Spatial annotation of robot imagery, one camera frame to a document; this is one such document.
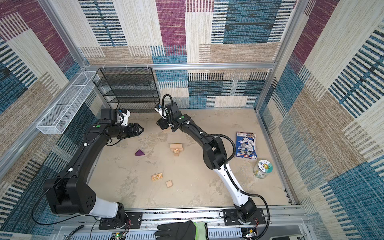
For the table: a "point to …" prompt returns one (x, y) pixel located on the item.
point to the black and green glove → (184, 230)
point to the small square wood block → (169, 183)
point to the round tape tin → (262, 168)
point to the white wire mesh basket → (57, 119)
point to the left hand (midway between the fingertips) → (138, 128)
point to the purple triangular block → (139, 152)
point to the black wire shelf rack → (134, 89)
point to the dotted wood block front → (157, 176)
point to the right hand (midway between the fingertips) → (162, 119)
